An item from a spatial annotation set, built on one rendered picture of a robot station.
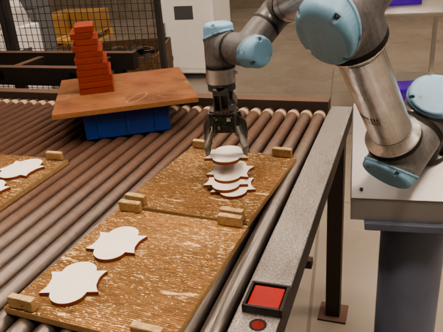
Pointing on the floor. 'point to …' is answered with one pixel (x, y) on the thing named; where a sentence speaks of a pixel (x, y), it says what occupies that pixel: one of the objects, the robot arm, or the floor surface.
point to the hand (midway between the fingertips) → (227, 153)
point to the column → (407, 275)
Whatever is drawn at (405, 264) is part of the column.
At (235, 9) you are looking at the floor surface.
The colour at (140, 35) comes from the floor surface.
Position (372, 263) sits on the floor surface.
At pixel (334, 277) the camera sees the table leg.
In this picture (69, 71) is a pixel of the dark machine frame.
